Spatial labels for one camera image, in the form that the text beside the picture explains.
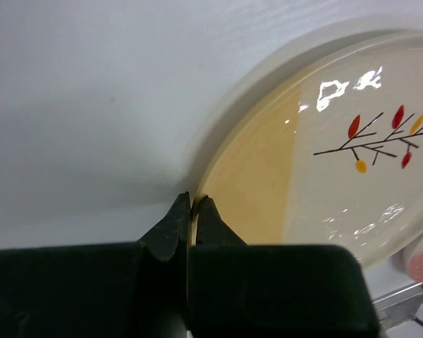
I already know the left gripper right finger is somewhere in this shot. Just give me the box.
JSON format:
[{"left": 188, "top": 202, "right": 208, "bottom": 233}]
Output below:
[{"left": 188, "top": 197, "right": 381, "bottom": 337}]

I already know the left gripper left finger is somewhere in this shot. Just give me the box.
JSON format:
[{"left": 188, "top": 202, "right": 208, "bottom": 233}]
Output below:
[{"left": 0, "top": 193, "right": 191, "bottom": 337}]

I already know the yellow cream plate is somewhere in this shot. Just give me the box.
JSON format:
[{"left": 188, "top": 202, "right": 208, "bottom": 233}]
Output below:
[{"left": 197, "top": 31, "right": 423, "bottom": 267}]

